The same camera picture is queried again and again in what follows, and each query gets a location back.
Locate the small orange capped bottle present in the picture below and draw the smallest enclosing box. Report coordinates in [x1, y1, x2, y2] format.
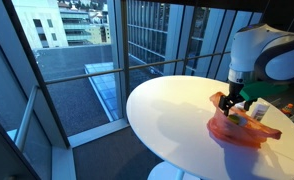
[281, 103, 294, 118]

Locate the round white table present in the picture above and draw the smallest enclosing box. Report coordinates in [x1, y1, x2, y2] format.
[125, 75, 294, 180]

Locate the brown bottle with yellow cap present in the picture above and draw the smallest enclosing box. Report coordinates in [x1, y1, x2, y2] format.
[227, 114, 241, 125]

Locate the tall white plastic bottle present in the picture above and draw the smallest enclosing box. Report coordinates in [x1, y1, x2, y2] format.
[250, 101, 271, 122]

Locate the amber bottle with white cap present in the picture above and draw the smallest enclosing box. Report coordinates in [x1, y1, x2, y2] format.
[235, 101, 247, 112]

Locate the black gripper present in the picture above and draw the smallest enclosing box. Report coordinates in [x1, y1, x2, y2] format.
[219, 80, 259, 117]

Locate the orange plastic bag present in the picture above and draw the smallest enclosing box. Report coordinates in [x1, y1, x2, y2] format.
[206, 91, 283, 149]

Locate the grey slanted handrail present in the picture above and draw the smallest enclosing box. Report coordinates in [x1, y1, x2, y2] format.
[14, 85, 40, 152]

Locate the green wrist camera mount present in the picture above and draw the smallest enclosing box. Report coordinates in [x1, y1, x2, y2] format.
[239, 81, 290, 102]

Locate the metal window railing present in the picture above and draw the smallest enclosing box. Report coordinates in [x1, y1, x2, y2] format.
[45, 48, 233, 85]

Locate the white table base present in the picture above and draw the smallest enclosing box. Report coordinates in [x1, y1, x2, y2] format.
[146, 161, 201, 180]

